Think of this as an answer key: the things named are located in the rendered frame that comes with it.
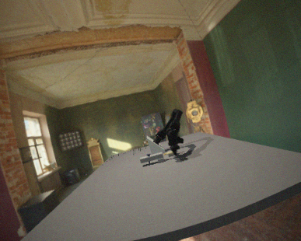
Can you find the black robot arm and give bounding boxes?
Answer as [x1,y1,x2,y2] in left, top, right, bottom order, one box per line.
[153,109,184,145]

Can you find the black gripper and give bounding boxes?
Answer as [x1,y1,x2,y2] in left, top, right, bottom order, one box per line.
[168,138,180,156]

